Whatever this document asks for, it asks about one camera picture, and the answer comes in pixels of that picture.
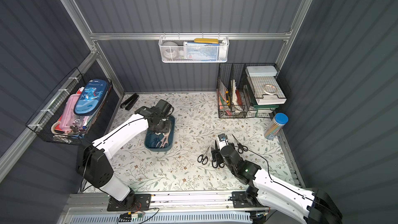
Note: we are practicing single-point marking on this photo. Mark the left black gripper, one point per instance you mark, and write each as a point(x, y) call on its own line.
point(161, 127)

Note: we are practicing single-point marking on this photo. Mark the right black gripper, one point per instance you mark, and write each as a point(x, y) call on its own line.
point(217, 152)

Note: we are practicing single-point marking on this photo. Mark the large black scissors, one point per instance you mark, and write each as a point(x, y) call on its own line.
point(217, 159)

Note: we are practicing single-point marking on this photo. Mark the teal plastic storage box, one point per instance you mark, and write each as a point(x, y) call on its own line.
point(171, 136)

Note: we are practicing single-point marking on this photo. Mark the blue handled scissors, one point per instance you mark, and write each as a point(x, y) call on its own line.
point(155, 140)

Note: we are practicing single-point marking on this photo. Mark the small black scissors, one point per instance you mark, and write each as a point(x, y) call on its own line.
point(203, 158)

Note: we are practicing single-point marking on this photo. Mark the pink kitchen scissors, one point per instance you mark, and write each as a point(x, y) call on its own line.
point(164, 143)

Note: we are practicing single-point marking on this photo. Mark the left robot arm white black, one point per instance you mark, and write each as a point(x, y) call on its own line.
point(93, 161)

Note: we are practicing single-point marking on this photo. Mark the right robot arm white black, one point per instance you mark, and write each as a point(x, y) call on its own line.
point(304, 205)

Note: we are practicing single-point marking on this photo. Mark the white box on organizer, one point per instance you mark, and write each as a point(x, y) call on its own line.
point(261, 71)

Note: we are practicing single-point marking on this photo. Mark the black stapler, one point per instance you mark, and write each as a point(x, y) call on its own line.
point(130, 102)

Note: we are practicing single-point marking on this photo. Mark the blue lid pencil tube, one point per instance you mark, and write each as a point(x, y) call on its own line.
point(277, 123)

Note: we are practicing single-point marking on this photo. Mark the blue dinosaur pencil case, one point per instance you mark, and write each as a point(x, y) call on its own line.
point(92, 97)

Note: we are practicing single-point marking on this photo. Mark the white tape roll in basket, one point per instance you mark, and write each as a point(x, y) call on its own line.
point(169, 50)

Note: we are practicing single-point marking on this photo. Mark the blue packet in basket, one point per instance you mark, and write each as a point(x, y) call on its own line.
point(200, 52)

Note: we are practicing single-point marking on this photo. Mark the tape roll on notebook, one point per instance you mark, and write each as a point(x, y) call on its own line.
point(270, 89)

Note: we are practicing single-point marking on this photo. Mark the grid pattern notebook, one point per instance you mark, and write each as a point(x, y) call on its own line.
point(256, 85)

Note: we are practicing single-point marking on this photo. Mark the pink pencil case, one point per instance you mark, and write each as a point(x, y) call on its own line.
point(70, 121)

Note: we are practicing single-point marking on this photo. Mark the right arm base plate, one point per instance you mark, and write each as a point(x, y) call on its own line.
point(239, 200)

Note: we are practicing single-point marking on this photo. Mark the aluminium front rail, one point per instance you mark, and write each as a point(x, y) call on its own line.
point(175, 207)

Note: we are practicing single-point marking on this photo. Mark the white wire wall basket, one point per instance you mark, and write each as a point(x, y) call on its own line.
point(223, 51)

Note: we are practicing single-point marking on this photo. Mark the black wire desk organizer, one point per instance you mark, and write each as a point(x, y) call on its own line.
point(235, 99)

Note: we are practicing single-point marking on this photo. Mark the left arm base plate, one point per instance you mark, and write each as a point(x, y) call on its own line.
point(132, 203)

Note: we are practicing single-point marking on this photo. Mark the black wire side basket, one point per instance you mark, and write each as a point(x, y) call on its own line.
point(45, 122)

